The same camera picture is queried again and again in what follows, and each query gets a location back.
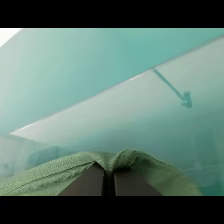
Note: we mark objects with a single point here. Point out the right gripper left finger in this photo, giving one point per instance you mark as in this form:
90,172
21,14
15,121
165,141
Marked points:
87,183

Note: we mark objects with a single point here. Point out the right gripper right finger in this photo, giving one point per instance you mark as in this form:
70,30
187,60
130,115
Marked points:
133,185

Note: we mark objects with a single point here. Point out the green garment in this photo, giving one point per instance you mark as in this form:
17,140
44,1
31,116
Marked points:
60,170

